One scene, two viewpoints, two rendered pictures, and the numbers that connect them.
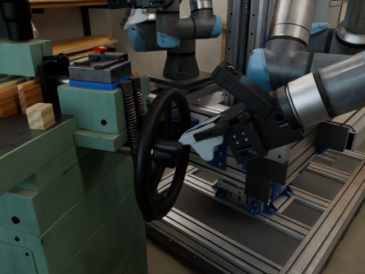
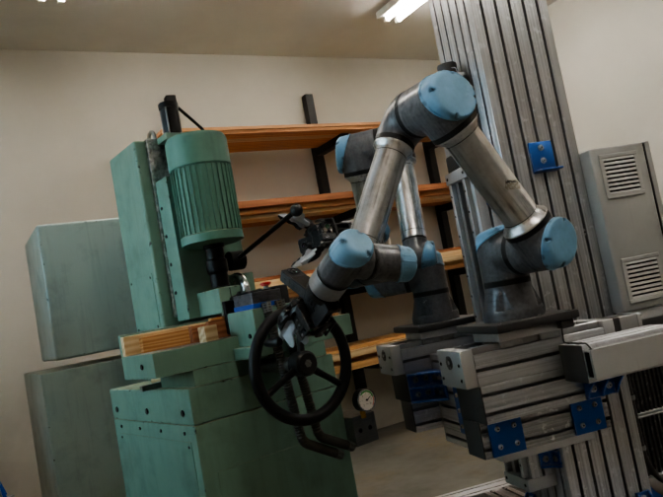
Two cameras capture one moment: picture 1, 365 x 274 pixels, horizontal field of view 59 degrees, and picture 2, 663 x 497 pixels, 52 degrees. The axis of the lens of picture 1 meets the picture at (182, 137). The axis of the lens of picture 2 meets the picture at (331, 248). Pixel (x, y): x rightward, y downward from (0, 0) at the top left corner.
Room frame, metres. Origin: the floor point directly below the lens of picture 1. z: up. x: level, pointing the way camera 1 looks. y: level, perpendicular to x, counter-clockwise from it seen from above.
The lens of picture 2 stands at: (-0.66, -0.97, 0.95)
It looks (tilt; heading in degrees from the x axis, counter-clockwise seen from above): 4 degrees up; 34
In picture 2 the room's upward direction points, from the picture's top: 11 degrees counter-clockwise
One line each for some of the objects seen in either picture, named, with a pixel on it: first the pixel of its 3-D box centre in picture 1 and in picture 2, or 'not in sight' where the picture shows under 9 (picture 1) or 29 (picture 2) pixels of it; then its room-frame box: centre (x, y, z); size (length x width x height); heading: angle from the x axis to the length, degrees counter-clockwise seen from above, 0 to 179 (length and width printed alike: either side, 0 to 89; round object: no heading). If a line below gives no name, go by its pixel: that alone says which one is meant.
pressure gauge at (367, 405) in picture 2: not in sight; (363, 402); (0.91, 0.07, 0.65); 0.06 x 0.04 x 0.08; 161
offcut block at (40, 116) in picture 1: (41, 116); (208, 333); (0.57, 0.27, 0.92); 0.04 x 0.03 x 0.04; 168
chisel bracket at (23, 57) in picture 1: (19, 60); (221, 304); (0.74, 0.37, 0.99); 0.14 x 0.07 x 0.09; 71
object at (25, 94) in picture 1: (50, 91); (236, 325); (0.71, 0.31, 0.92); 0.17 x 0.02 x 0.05; 161
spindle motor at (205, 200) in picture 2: not in sight; (204, 190); (0.73, 0.36, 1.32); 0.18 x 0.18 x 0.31
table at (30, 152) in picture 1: (75, 114); (252, 343); (0.71, 0.25, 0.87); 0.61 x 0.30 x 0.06; 161
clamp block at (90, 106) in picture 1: (105, 100); (265, 324); (0.68, 0.17, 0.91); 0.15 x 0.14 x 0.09; 161
